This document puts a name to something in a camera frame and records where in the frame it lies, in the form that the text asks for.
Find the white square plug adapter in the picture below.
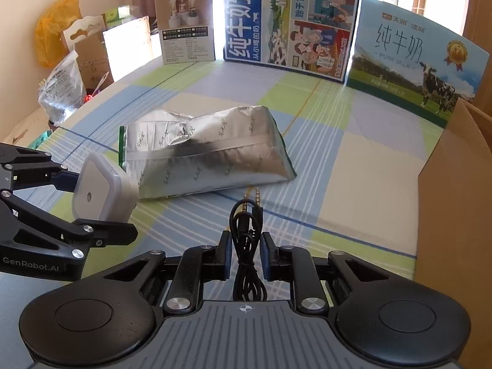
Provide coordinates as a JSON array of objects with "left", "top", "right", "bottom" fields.
[{"left": 72, "top": 153, "right": 138, "bottom": 223}]

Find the black audio cable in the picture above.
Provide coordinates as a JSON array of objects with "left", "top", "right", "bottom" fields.
[{"left": 228, "top": 185, "right": 269, "bottom": 302}]

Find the clear printed plastic bag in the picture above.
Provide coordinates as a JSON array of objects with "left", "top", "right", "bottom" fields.
[{"left": 38, "top": 50, "right": 86, "bottom": 127}]

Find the red lollipop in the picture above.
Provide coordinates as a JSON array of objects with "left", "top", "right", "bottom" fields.
[{"left": 83, "top": 72, "right": 109, "bottom": 103}]

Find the brown cardboard box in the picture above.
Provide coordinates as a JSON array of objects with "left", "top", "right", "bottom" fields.
[{"left": 415, "top": 100, "right": 491, "bottom": 368}]

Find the silver foil bag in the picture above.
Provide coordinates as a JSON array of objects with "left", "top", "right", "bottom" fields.
[{"left": 118, "top": 106, "right": 296, "bottom": 199}]

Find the yellow plastic bag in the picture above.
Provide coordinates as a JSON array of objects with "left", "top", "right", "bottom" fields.
[{"left": 34, "top": 0, "right": 82, "bottom": 68}]

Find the white board panel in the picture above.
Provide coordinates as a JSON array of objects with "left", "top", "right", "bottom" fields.
[{"left": 103, "top": 17, "right": 153, "bottom": 82}]

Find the checkered tablecloth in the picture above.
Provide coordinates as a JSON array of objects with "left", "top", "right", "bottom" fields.
[{"left": 40, "top": 61, "right": 441, "bottom": 278}]

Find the white humidifier product box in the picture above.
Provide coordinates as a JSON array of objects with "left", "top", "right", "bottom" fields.
[{"left": 154, "top": 0, "right": 215, "bottom": 64}]

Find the green pasture milk carton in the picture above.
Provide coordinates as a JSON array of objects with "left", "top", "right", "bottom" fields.
[{"left": 347, "top": 0, "right": 490, "bottom": 128}]

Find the blue cartoon milk carton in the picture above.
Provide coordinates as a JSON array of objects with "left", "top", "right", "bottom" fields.
[{"left": 224, "top": 0, "right": 359, "bottom": 82}]

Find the brown curtain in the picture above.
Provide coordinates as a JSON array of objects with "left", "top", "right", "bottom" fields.
[{"left": 464, "top": 0, "right": 491, "bottom": 115}]

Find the brown box with white handle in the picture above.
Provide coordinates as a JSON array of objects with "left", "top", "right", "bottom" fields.
[{"left": 62, "top": 15, "right": 113, "bottom": 94}]

